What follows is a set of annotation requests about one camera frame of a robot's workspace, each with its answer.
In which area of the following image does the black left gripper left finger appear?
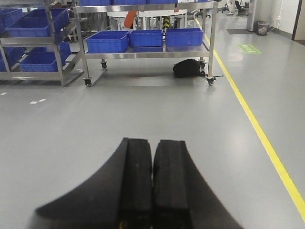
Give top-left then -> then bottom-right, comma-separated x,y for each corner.
35,137 -> 153,229

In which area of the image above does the steel wheeled cart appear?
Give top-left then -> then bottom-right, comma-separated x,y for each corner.
73,0 -> 218,87

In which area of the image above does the blue tray on cart left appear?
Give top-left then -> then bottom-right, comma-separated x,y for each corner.
86,31 -> 130,53

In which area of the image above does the blue tray on cart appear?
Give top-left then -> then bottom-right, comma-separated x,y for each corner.
129,30 -> 163,47
86,31 -> 130,53
165,28 -> 204,47

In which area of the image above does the black mesh waste basket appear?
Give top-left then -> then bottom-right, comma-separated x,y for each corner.
257,21 -> 269,36

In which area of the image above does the black backpack on floor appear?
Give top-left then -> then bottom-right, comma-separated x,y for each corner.
173,59 -> 205,78

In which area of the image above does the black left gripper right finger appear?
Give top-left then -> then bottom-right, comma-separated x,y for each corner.
152,140 -> 242,229

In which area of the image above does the steel rack with blue bins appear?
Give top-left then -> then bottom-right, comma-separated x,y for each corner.
0,0 -> 82,86

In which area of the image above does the blue tray on cart right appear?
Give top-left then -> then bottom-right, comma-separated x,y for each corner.
165,28 -> 204,47

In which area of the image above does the blue tray on cart middle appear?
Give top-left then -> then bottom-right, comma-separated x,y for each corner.
129,30 -> 163,47

